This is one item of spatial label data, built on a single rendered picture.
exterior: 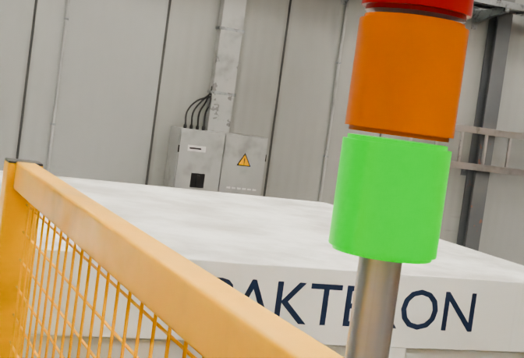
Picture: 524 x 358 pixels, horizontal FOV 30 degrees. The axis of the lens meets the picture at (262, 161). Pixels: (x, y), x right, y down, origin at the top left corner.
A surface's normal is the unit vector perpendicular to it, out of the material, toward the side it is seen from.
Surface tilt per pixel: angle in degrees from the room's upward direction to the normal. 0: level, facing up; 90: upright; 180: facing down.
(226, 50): 90
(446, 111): 90
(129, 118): 90
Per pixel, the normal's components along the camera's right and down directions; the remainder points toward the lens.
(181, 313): -0.92, -0.11
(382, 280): 0.12, 0.07
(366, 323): -0.38, 0.00
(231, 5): 0.40, 0.10
